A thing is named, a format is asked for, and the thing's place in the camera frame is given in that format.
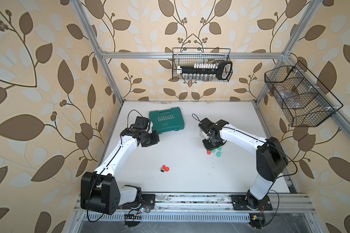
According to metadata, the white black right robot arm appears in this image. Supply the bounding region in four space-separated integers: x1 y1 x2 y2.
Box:
192 114 292 210

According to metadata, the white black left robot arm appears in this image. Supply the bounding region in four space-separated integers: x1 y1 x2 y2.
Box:
80 114 159 215

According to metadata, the clear packing tape roll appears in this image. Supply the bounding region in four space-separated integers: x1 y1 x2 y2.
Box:
199 129 206 139

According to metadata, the green plastic tool case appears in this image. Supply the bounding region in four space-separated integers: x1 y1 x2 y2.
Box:
149 107 185 134

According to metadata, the black white tool in basket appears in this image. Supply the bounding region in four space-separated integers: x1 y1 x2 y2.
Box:
175 61 233 82

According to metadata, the plastic bag in basket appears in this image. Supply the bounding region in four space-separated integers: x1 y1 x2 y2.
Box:
276 85 302 109

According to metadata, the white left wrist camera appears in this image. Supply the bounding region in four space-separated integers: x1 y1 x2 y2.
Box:
130 116 151 132

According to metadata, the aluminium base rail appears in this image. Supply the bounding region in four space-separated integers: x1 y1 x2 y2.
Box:
74 192 316 223

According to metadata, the black wire basket back wall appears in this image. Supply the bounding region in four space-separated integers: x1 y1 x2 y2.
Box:
172 47 233 82

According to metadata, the black wire basket wall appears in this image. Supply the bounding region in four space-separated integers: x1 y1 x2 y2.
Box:
172 47 233 82
264 61 343 127

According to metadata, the black wire basket right wall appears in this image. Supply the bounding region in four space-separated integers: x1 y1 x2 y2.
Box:
264 61 343 127

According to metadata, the aluminium cage frame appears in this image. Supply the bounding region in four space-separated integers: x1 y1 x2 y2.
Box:
71 1 350 140

